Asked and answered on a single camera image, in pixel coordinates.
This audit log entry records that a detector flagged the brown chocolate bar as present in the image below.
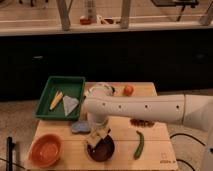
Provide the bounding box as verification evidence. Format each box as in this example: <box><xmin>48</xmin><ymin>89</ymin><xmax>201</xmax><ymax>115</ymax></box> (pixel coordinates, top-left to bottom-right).
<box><xmin>130</xmin><ymin>119</ymin><xmax>155</xmax><ymax>127</ymax></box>

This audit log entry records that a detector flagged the black stand post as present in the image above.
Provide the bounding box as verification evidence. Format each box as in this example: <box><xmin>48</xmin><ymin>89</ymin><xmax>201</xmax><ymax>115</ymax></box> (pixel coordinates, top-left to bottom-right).
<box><xmin>6</xmin><ymin>137</ymin><xmax>14</xmax><ymax>171</ymax></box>

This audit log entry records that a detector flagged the green chili pepper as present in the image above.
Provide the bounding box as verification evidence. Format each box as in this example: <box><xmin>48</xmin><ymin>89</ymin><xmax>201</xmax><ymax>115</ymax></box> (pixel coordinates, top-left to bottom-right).
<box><xmin>133</xmin><ymin>131</ymin><xmax>144</xmax><ymax>160</ymax></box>

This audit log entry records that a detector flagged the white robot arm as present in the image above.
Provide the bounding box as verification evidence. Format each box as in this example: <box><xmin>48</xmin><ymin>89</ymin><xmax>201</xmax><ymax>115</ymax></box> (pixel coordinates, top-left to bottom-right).
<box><xmin>84</xmin><ymin>85</ymin><xmax>213</xmax><ymax>171</ymax></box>

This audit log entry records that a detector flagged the black cable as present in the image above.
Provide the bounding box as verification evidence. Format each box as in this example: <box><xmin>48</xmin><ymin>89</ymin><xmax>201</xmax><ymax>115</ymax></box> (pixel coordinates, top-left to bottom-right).
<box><xmin>169</xmin><ymin>132</ymin><xmax>208</xmax><ymax>171</ymax></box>

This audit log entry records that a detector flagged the beige eraser block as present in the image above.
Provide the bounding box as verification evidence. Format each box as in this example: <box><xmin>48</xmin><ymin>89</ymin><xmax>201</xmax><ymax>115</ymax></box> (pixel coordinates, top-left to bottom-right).
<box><xmin>86</xmin><ymin>130</ymin><xmax>108</xmax><ymax>148</ymax></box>

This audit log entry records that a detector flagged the red background bowl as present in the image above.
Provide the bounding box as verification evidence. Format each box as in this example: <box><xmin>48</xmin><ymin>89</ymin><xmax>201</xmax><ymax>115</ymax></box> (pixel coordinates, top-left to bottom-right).
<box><xmin>79</xmin><ymin>18</ymin><xmax>92</xmax><ymax>25</ymax></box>

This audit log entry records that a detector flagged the orange tomato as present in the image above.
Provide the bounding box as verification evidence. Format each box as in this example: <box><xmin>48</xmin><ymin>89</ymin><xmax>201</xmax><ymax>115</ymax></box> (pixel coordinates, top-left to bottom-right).
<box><xmin>123</xmin><ymin>85</ymin><xmax>134</xmax><ymax>96</ymax></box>

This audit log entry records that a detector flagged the orange bowl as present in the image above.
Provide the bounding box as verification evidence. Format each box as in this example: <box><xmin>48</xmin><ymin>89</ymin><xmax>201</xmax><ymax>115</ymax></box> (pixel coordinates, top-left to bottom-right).
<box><xmin>29</xmin><ymin>134</ymin><xmax>62</xmax><ymax>168</ymax></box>

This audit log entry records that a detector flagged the green plastic tray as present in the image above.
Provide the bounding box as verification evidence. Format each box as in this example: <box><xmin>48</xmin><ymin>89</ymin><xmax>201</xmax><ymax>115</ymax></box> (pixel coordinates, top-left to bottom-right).
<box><xmin>35</xmin><ymin>76</ymin><xmax>85</xmax><ymax>121</ymax></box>

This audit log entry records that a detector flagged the dark purple bowl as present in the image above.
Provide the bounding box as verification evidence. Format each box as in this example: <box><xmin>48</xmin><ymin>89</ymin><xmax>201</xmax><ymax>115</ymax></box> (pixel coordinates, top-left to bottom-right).
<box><xmin>87</xmin><ymin>135</ymin><xmax>115</xmax><ymax>162</ymax></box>

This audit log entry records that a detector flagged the blue sponge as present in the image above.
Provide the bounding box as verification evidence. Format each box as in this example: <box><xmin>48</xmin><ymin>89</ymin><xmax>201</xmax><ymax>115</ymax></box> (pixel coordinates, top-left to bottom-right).
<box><xmin>71</xmin><ymin>121</ymin><xmax>90</xmax><ymax>134</ymax></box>

